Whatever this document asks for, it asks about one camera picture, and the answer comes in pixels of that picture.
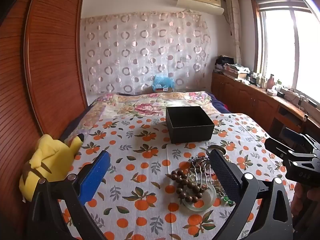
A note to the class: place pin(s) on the orange-print cloth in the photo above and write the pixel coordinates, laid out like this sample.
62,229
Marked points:
140,155

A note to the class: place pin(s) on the stack of books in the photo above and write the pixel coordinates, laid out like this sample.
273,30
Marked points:
236,71

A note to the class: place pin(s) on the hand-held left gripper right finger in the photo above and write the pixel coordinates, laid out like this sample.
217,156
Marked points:
225,175

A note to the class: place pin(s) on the yellow plush toy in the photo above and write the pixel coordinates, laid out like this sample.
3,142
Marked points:
47,162

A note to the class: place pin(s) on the wooden-framed window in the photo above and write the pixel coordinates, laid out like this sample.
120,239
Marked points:
282,47

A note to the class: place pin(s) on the row of small bottles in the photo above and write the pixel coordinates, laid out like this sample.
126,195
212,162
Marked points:
258,80

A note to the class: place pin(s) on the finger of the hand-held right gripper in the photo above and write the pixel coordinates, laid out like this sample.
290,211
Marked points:
295,135
276,146

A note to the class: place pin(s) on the blue plastic bag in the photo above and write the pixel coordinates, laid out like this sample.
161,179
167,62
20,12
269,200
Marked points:
163,81

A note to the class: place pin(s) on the pink bottle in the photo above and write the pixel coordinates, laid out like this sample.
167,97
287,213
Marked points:
270,82

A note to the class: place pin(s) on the person's right hand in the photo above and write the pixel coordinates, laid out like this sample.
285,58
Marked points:
308,197

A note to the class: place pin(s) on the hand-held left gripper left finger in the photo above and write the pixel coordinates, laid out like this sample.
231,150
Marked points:
95,177

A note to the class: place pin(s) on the pile of dark clothes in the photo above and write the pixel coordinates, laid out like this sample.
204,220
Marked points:
223,61

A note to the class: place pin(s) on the beige window curtain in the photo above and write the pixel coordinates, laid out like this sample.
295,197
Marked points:
233,25

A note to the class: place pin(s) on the circle-patterned sheer curtain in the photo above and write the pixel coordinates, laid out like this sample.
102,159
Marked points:
145,52

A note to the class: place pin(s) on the floral blanket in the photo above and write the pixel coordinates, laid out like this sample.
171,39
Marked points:
140,105

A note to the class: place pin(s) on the long wooden cabinet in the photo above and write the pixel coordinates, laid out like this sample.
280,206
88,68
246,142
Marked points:
245,97

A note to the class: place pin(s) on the wooden slatted wardrobe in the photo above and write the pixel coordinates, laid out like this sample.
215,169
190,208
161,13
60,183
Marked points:
50,55

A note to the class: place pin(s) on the dark purple bed sheet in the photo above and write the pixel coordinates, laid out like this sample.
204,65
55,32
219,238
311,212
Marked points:
221,103

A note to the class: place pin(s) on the black square box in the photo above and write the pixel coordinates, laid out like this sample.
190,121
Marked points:
190,125

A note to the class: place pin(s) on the pale jade bangle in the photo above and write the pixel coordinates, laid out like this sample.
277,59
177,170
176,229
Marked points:
202,203

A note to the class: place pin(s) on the small cardboard box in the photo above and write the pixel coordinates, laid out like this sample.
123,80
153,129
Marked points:
162,89

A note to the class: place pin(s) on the green bead pendant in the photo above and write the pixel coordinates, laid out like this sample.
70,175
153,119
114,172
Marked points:
227,201

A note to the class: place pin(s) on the white air conditioner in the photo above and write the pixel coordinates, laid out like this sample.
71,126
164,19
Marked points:
200,1

